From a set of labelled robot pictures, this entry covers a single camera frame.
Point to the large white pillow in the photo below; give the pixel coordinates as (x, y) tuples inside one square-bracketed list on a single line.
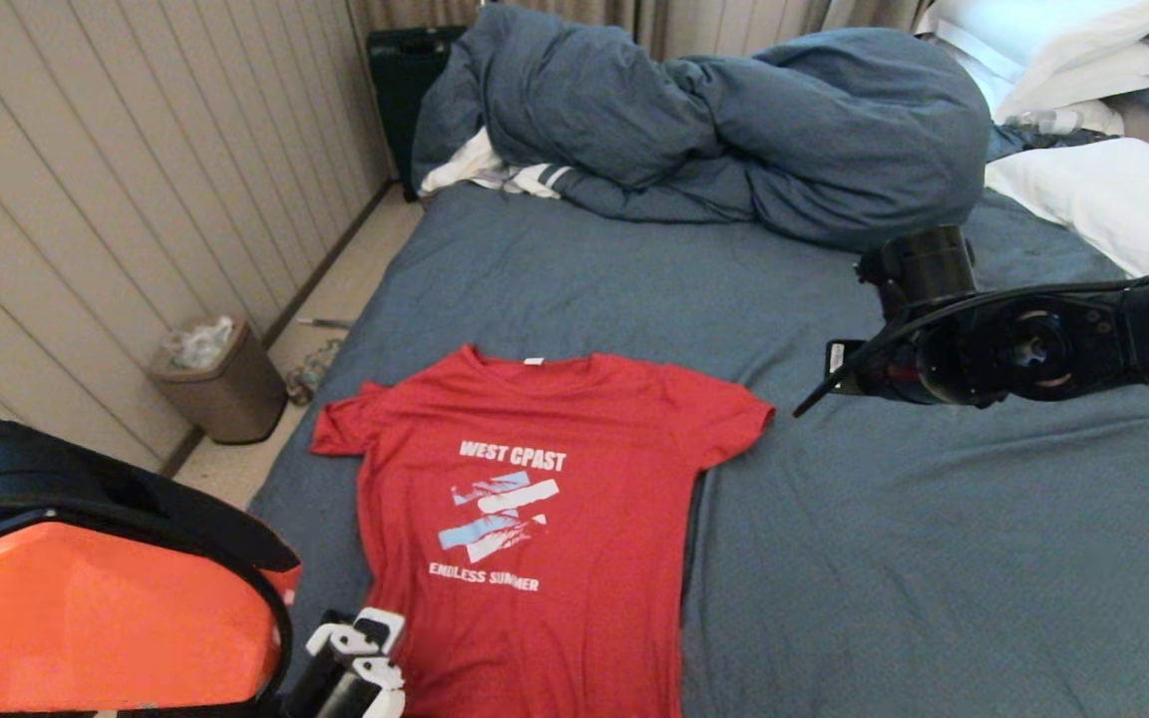
[(1123, 199)]

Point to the red printed t-shirt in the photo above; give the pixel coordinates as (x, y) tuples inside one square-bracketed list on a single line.
[(535, 638)]

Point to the crumpled blue duvet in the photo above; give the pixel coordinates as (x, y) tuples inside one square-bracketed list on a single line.
[(834, 150)]

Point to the black suitcase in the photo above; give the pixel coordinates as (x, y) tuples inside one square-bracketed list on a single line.
[(400, 98)]

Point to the white striped garment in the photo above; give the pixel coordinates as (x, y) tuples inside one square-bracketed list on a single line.
[(465, 168)]

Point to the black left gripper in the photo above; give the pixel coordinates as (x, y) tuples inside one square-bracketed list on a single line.
[(355, 678)]

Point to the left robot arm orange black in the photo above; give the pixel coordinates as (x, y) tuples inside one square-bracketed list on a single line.
[(86, 618)]

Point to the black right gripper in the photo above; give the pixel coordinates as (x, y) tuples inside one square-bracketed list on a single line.
[(1013, 349)]

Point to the patterned slipper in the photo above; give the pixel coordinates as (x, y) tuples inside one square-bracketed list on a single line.
[(310, 377)]

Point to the brown trash bin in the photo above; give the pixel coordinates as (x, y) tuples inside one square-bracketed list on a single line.
[(235, 404)]

